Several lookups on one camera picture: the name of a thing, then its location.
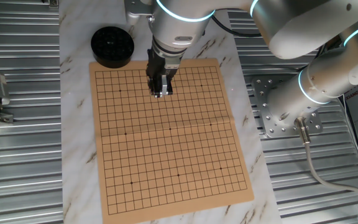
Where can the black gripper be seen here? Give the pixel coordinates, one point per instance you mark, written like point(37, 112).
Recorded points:
point(158, 67)

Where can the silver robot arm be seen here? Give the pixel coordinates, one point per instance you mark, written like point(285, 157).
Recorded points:
point(291, 25)

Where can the wooden go board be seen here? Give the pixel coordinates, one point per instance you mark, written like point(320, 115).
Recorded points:
point(166, 149)

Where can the black bowl of Go stones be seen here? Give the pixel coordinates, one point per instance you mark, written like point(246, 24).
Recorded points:
point(112, 46)

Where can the white marble pattern mat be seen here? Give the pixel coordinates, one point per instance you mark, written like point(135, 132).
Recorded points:
point(76, 140)

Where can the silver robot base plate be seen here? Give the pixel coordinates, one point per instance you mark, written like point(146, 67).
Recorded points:
point(259, 102)

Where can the small metal corner bracket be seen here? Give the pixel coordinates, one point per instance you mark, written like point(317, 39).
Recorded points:
point(53, 3)

